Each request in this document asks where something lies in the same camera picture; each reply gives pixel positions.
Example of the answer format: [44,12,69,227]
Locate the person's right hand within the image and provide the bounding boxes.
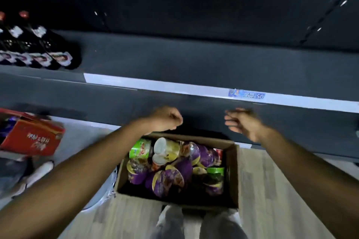
[224,108,269,144]

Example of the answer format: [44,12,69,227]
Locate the blue price tag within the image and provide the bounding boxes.
[228,89,266,100]

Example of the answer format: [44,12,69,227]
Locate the person's left hand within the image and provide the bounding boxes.
[144,106,184,136]

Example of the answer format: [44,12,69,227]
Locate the row of dark glass bottles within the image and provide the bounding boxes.
[0,10,82,70]

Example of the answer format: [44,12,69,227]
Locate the noodle bowls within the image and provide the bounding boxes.
[126,136,225,199]

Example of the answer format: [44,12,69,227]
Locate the brown cardboard box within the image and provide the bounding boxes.
[113,132,240,210]

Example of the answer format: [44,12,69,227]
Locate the dark metal store shelving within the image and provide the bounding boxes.
[0,0,359,161]

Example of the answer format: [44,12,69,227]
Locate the person's right forearm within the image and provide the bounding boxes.
[257,129,359,239]

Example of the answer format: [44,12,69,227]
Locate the person's white trousers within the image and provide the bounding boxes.
[150,205,249,239]

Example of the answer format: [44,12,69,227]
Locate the person's left forearm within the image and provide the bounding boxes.
[0,119,153,239]

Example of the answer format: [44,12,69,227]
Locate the red orange package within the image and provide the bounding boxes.
[0,108,65,157]

